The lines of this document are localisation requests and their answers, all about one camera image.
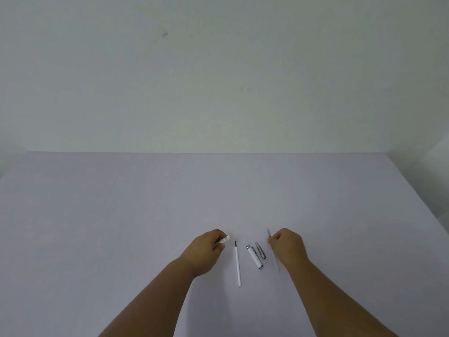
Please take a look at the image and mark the person's left forearm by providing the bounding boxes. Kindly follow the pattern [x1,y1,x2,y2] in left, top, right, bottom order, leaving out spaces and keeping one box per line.
[98,258,198,337]

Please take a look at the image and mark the white pen refill black tip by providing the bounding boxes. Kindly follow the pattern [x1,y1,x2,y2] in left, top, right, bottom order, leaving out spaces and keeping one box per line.
[234,241,242,287]

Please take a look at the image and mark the thin grey pen refill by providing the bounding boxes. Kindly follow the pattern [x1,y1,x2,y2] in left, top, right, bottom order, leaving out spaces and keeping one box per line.
[267,228,281,272]

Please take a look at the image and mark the white pen barrel silver ends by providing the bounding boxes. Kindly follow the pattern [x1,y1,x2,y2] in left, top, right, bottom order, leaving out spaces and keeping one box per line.
[246,245,264,270]

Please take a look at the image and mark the person's right hand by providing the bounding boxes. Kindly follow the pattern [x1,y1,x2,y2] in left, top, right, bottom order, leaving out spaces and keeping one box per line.
[268,228,309,271]

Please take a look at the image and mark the person's left hand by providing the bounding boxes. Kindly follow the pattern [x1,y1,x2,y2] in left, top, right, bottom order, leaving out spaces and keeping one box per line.
[180,229,227,278]

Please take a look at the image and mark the person's right forearm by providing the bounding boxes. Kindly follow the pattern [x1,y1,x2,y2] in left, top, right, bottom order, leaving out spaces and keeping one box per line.
[285,260,400,337]

